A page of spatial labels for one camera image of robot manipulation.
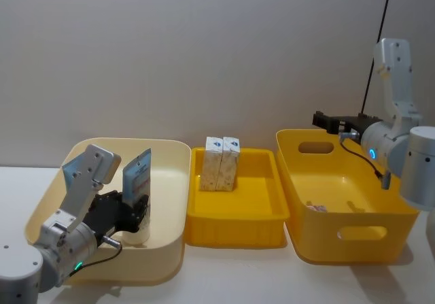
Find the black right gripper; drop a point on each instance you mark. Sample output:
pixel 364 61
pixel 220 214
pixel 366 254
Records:
pixel 357 123

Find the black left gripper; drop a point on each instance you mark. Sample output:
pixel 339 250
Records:
pixel 108 217

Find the blue white tube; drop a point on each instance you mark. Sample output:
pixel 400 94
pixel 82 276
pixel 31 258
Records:
pixel 137 178

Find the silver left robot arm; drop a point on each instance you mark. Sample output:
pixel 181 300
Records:
pixel 73 195

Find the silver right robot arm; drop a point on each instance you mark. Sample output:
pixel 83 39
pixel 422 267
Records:
pixel 397 137

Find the cream plastic bin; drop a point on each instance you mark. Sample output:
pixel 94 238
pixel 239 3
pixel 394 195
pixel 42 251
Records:
pixel 166 195

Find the small pink white packet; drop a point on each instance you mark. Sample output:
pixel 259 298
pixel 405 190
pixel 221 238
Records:
pixel 316 207

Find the small beige drink carton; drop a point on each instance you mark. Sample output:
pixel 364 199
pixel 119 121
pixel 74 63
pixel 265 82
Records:
pixel 210 168
pixel 228 168

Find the shallow yellow plastic tray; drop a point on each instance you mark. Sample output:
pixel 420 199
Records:
pixel 238 212

